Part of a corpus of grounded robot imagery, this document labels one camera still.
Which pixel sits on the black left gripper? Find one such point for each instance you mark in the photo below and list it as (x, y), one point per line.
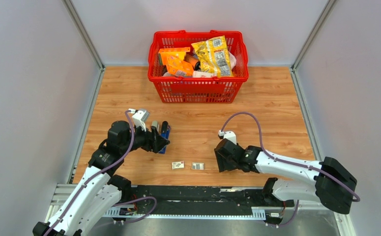
(154, 141)

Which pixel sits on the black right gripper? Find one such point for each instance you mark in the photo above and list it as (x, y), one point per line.
(222, 166)

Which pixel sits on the blue and black stapler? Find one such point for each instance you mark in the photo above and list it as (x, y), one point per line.
(165, 132)

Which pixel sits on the grey and white stapler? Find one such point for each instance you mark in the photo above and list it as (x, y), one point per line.
(155, 125)

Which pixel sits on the white staple box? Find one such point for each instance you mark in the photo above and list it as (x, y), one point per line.
(178, 165)

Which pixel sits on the white staple box tray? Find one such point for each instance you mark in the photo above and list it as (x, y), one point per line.
(197, 166)

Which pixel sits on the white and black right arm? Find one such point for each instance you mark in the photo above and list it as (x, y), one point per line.
(326, 182)

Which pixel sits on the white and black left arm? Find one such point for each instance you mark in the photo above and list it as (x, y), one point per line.
(100, 188)

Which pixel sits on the red plastic shopping basket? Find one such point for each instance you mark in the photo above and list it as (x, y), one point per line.
(197, 90)

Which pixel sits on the orange snack packet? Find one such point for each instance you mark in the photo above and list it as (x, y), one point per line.
(180, 68)

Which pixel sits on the orange carton box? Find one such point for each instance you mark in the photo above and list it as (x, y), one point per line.
(175, 52)

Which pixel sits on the yellow snack bag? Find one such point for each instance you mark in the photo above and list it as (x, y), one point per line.
(214, 56)

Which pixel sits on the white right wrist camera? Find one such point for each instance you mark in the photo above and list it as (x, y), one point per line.
(229, 135)

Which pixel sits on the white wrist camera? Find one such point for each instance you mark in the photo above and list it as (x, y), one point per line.
(139, 118)
(229, 135)

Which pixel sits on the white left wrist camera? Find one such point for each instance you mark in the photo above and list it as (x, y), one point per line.
(139, 118)

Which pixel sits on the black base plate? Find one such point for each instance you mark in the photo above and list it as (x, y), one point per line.
(199, 198)

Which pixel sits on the white slotted cable duct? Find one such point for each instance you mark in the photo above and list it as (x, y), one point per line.
(253, 213)

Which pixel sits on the aluminium frame rail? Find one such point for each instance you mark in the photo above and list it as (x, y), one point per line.
(83, 33)

